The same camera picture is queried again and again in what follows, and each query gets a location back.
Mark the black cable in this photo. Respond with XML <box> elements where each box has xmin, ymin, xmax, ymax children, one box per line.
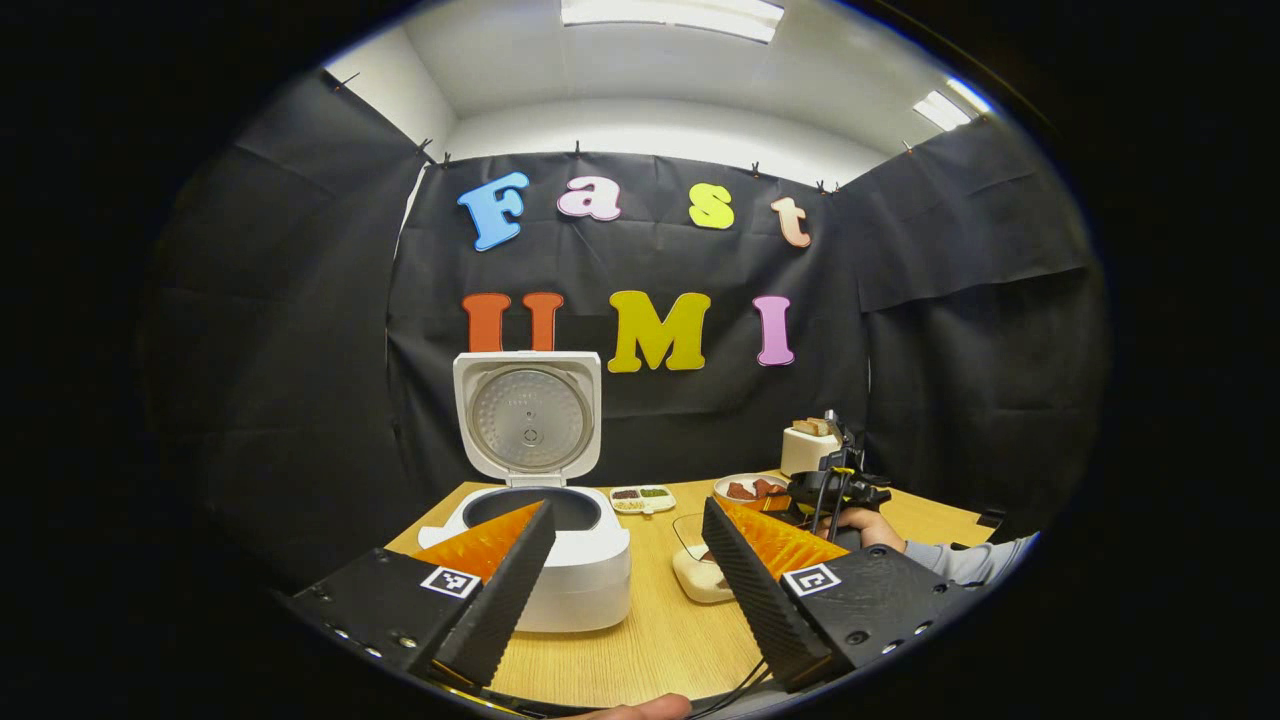
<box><xmin>685</xmin><ymin>658</ymin><xmax>773</xmax><ymax>719</ymax></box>
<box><xmin>810</xmin><ymin>468</ymin><xmax>851</xmax><ymax>536</ymax></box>

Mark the white toaster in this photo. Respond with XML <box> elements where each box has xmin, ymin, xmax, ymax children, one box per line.
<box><xmin>780</xmin><ymin>420</ymin><xmax>843</xmax><ymax>477</ymax></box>

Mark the white round plate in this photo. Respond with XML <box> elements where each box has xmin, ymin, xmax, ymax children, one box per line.
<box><xmin>713</xmin><ymin>473</ymin><xmax>791</xmax><ymax>509</ymax></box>

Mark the white divided condiment tray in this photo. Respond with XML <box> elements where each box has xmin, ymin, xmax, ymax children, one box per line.
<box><xmin>610</xmin><ymin>485</ymin><xmax>677</xmax><ymax>516</ymax></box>

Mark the black backdrop cloth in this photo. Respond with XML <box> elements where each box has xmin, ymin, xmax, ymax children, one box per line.
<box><xmin>140</xmin><ymin>70</ymin><xmax>1111</xmax><ymax>591</ymax></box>

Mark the white rice cooker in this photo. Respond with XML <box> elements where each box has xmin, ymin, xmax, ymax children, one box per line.
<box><xmin>418</xmin><ymin>350</ymin><xmax>633</xmax><ymax>634</ymax></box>

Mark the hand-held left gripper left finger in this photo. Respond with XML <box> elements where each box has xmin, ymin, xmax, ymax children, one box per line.
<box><xmin>275</xmin><ymin>498</ymin><xmax>557</xmax><ymax>691</ymax></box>

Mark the ceiling light panel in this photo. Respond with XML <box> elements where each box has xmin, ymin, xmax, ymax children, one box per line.
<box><xmin>560</xmin><ymin>0</ymin><xmax>786</xmax><ymax>43</ymax></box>
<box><xmin>912</xmin><ymin>78</ymin><xmax>991</xmax><ymax>131</ymax></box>

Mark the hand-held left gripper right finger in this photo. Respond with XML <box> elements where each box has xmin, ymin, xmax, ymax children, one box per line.
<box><xmin>700</xmin><ymin>495</ymin><xmax>976</xmax><ymax>693</ymax></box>

